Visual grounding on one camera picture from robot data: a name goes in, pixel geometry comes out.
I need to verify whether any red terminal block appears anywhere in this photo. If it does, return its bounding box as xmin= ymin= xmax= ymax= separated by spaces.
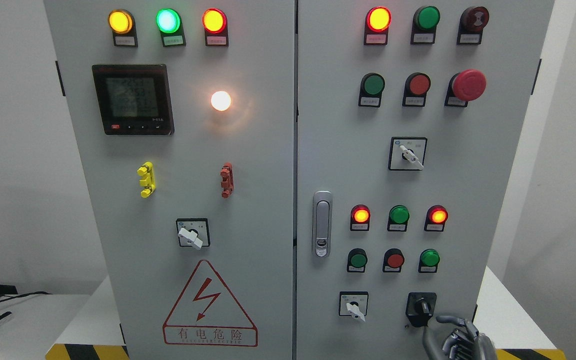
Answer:
xmin=220 ymin=162 xmax=234 ymax=199

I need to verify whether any yellow indicator lamp top left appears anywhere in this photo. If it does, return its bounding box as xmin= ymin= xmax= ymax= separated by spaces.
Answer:
xmin=108 ymin=9 xmax=138 ymax=47

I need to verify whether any small white black device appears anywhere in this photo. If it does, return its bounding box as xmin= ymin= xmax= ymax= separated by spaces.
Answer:
xmin=0 ymin=311 xmax=13 ymax=327

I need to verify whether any white glowing lamp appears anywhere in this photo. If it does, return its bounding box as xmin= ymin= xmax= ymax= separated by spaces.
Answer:
xmin=210 ymin=90 xmax=233 ymax=112

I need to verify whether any green push button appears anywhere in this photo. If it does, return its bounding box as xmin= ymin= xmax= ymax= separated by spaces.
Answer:
xmin=346 ymin=248 xmax=368 ymax=273
xmin=358 ymin=72 xmax=386 ymax=108

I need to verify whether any green lamp right top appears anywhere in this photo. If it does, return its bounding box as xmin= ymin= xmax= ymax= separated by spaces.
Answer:
xmin=410 ymin=6 xmax=441 ymax=44

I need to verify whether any white selector switch lower right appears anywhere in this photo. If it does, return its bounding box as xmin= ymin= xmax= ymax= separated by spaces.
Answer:
xmin=338 ymin=291 xmax=370 ymax=322

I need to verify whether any red push button upper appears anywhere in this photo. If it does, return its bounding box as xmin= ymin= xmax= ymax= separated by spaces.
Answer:
xmin=402 ymin=71 xmax=431 ymax=107

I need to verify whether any silver door latch handle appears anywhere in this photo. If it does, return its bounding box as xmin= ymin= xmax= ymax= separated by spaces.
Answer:
xmin=311 ymin=190 xmax=333 ymax=258

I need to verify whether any orange lamp middle right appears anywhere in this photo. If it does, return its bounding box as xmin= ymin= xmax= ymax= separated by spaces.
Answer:
xmin=423 ymin=205 xmax=448 ymax=232

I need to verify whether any orange indicator lamp left door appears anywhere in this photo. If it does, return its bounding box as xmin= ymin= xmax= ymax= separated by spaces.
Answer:
xmin=202 ymin=7 xmax=229 ymax=47

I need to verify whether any orange indicator lamp right top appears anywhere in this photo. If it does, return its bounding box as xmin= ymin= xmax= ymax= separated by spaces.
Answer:
xmin=363 ymin=6 xmax=393 ymax=46

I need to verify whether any white platform with hazard stripes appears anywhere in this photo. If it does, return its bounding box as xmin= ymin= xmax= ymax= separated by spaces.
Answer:
xmin=45 ymin=268 xmax=566 ymax=360

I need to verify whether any white selector switch left door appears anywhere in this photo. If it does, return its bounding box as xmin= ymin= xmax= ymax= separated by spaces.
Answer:
xmin=175 ymin=218 xmax=211 ymax=250

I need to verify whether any red emergency stop button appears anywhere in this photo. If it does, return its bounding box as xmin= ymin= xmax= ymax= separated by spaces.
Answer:
xmin=444 ymin=68 xmax=487 ymax=108

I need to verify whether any grey electrical cabinet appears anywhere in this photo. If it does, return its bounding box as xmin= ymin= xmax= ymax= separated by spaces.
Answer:
xmin=44 ymin=0 xmax=554 ymax=360

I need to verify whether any black rotary knob switch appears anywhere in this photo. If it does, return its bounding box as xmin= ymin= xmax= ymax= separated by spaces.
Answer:
xmin=406 ymin=292 xmax=437 ymax=328

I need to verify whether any green lit indicator lamp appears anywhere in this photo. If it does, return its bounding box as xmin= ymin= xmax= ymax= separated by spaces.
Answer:
xmin=155 ymin=7 xmax=186 ymax=47

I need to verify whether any green push button lower left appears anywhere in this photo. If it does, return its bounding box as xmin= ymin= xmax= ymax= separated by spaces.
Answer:
xmin=346 ymin=248 xmax=368 ymax=273

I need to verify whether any black digital power meter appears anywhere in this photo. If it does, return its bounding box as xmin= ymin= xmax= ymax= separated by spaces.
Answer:
xmin=91 ymin=64 xmax=175 ymax=136

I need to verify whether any red high voltage warning sticker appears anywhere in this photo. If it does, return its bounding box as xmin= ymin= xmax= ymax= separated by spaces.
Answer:
xmin=162 ymin=259 xmax=258 ymax=347

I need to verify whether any white selector switch upper right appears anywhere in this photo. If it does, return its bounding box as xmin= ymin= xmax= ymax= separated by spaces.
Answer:
xmin=388 ymin=136 xmax=428 ymax=171

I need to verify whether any yellow terminal block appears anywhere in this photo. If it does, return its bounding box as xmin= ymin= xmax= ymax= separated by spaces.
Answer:
xmin=137 ymin=161 xmax=156 ymax=199

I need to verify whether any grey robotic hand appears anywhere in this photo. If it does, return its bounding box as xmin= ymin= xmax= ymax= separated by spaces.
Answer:
xmin=422 ymin=316 xmax=498 ymax=360

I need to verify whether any green lamp lower right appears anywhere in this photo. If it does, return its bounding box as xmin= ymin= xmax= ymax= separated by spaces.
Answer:
xmin=418 ymin=248 xmax=441 ymax=274

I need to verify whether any orange lamp middle left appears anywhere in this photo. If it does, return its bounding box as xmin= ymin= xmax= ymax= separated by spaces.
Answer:
xmin=350 ymin=203 xmax=371 ymax=231

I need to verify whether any red push button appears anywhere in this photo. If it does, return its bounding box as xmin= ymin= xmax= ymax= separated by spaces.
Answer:
xmin=402 ymin=71 xmax=431 ymax=107
xmin=382 ymin=248 xmax=405 ymax=273

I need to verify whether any red push button lower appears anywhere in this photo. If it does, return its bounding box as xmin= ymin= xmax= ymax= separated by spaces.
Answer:
xmin=382 ymin=248 xmax=405 ymax=273

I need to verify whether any green push button upper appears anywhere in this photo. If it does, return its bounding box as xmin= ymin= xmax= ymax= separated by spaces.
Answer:
xmin=358 ymin=72 xmax=386 ymax=108

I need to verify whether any green lamp middle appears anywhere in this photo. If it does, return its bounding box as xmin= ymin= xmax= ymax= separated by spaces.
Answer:
xmin=387 ymin=204 xmax=410 ymax=232

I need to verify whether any white selector switch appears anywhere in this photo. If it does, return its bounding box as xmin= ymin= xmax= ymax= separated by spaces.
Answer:
xmin=338 ymin=291 xmax=370 ymax=322
xmin=388 ymin=136 xmax=428 ymax=171

